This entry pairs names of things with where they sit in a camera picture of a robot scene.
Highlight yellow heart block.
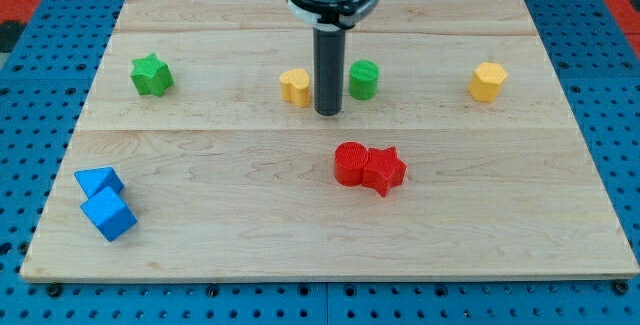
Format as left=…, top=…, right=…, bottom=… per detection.
left=279, top=68, right=311, bottom=107

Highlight red cylinder block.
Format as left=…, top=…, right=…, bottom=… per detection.
left=334, top=141, right=369, bottom=186

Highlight red star block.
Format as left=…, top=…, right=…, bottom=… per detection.
left=362, top=146, right=407, bottom=197

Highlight green cylinder block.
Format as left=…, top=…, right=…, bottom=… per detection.
left=349, top=60, right=379, bottom=100

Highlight yellow hexagon block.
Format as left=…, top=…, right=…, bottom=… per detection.
left=468, top=62, right=508, bottom=103

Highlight blue triangle block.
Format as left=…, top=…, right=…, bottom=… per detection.
left=74, top=167, right=124, bottom=197

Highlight green star block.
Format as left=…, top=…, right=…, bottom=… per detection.
left=130, top=53, right=174, bottom=97

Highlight light wooden board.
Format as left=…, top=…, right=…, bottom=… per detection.
left=20, top=0, right=639, bottom=284

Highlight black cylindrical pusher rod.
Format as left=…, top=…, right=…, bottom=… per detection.
left=313, top=29, right=346, bottom=116

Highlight blue cube block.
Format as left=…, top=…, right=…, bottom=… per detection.
left=80, top=187, right=138, bottom=242

